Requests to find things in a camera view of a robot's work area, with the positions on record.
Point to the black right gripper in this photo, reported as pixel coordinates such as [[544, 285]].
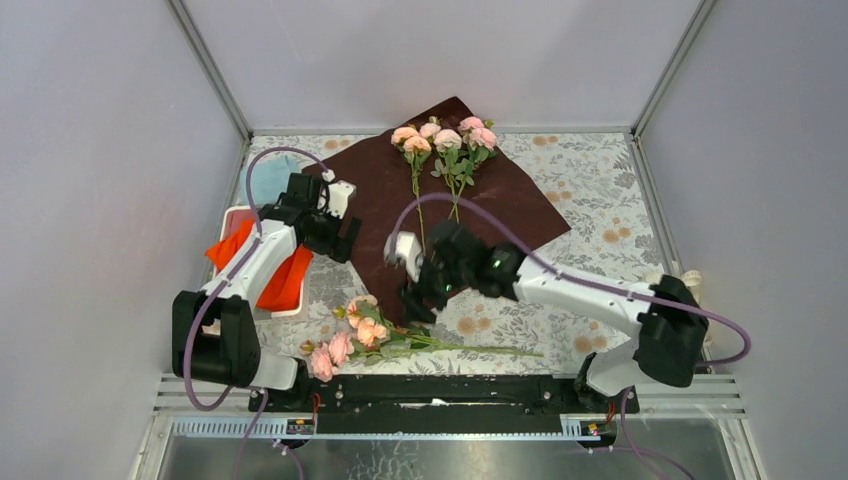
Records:
[[413, 294]]

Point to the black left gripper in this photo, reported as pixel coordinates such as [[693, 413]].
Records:
[[334, 247]]

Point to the dark red wrapping paper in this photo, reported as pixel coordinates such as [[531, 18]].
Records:
[[382, 179]]

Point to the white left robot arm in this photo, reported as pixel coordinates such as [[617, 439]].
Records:
[[214, 337]]

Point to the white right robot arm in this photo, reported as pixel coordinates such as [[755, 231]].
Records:
[[662, 321]]

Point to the light blue cloth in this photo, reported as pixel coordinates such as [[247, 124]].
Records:
[[270, 178]]

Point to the white perforated plastic basket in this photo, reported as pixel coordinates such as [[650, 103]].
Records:
[[250, 269]]

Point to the orange cloth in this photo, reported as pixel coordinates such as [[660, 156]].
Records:
[[283, 292]]

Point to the floral patterned table mat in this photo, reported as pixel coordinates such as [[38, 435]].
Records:
[[591, 181]]

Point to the cream ribbon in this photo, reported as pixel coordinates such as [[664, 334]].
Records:
[[691, 279]]

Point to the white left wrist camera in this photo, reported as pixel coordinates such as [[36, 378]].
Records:
[[341, 193]]

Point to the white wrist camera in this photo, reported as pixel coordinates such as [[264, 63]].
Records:
[[341, 193], [404, 250]]

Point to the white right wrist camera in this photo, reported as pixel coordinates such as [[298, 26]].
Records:
[[404, 250]]

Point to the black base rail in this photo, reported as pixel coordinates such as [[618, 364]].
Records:
[[433, 404]]

